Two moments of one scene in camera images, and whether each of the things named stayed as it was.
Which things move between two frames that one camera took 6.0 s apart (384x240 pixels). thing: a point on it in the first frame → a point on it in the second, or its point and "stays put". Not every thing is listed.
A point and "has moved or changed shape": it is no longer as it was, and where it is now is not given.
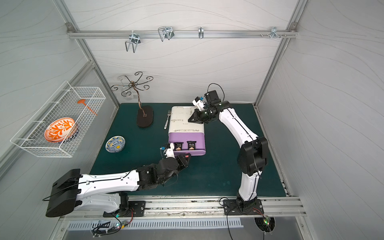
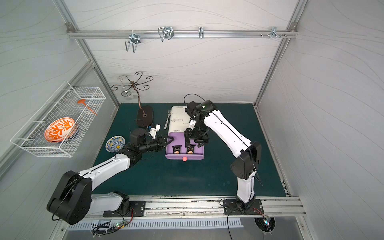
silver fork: (167, 121) stays put
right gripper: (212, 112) → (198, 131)
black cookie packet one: (178, 146) has moved or changed shape
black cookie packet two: (191, 145) stays put
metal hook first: (134, 39) stays put
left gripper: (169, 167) → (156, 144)
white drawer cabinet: (181, 130) stays put
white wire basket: (57, 127) stays put
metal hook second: (163, 30) stays put
